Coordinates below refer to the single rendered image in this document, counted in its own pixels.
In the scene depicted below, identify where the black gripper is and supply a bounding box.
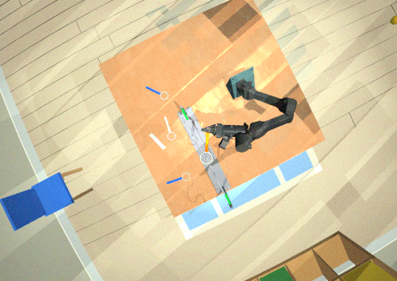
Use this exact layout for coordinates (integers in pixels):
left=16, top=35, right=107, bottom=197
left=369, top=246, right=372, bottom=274
left=201, top=123, right=235, bottom=138

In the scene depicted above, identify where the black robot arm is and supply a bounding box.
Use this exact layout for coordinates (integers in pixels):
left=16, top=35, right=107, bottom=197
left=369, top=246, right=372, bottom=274
left=218, top=78, right=297, bottom=153

